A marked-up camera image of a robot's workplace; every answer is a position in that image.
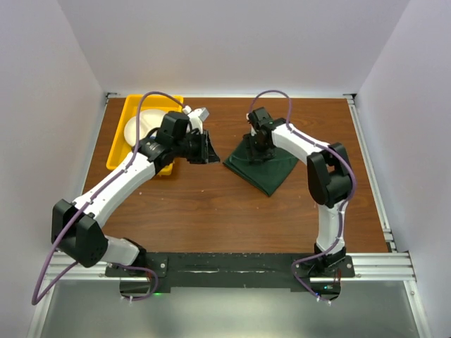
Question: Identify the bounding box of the dark green cloth napkin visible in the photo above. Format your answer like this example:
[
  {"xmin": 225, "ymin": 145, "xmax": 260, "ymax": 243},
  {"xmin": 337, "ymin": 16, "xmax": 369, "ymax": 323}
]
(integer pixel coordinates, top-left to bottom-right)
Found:
[{"xmin": 223, "ymin": 140, "xmax": 299, "ymax": 196}]

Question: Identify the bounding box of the white divided plate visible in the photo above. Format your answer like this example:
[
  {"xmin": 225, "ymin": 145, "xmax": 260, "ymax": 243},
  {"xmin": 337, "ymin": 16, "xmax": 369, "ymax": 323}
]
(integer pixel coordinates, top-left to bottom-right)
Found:
[{"xmin": 123, "ymin": 109, "xmax": 166, "ymax": 147}]

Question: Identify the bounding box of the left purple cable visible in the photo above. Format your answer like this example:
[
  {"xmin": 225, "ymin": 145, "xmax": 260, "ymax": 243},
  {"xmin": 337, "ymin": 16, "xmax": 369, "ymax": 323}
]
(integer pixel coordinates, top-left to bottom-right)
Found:
[{"xmin": 30, "ymin": 91, "xmax": 187, "ymax": 306}]

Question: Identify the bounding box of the purple cable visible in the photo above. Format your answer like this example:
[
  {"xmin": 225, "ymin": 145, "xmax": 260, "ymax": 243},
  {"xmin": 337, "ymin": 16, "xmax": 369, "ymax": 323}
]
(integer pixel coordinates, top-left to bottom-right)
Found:
[
  {"xmin": 248, "ymin": 89, "xmax": 357, "ymax": 300},
  {"xmin": 30, "ymin": 91, "xmax": 187, "ymax": 306}
]

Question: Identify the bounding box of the yellow plastic bin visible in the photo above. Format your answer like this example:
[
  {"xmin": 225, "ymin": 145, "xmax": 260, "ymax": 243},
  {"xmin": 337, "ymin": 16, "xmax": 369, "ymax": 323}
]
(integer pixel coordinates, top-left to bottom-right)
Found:
[{"xmin": 106, "ymin": 94, "xmax": 182, "ymax": 170}]

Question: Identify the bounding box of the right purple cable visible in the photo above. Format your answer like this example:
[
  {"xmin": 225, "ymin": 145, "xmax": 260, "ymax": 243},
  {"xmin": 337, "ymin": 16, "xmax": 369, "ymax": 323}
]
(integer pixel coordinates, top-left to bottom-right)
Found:
[{"xmin": 248, "ymin": 89, "xmax": 357, "ymax": 300}]

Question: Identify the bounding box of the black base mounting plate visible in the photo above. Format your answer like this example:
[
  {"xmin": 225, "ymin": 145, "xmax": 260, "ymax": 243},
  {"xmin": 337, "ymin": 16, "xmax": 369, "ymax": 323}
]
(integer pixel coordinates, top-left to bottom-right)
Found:
[{"xmin": 105, "ymin": 252, "xmax": 355, "ymax": 300}]

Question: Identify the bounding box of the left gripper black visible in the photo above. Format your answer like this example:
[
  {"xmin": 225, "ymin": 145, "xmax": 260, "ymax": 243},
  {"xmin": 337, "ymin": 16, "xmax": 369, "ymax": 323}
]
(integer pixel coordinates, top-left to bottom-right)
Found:
[{"xmin": 173, "ymin": 129, "xmax": 220, "ymax": 164}]

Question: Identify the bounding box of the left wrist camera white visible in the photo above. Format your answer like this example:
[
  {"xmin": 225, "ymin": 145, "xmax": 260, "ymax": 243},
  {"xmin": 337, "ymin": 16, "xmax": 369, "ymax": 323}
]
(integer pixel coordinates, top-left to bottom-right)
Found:
[{"xmin": 182, "ymin": 105, "xmax": 209, "ymax": 133}]

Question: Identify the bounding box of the aluminium table frame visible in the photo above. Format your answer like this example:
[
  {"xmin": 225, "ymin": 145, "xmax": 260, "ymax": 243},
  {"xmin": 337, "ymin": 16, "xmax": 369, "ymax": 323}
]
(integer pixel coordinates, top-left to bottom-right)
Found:
[{"xmin": 28, "ymin": 92, "xmax": 431, "ymax": 337}]

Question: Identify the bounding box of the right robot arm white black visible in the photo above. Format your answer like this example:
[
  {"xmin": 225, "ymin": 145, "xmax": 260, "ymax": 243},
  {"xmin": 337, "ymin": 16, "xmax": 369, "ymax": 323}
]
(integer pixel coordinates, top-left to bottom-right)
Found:
[{"xmin": 243, "ymin": 107, "xmax": 357, "ymax": 277}]

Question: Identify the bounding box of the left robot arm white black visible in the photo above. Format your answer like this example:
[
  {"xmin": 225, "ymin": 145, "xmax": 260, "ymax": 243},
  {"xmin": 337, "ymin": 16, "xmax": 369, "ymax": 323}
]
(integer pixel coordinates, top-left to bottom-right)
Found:
[{"xmin": 51, "ymin": 108, "xmax": 220, "ymax": 276}]

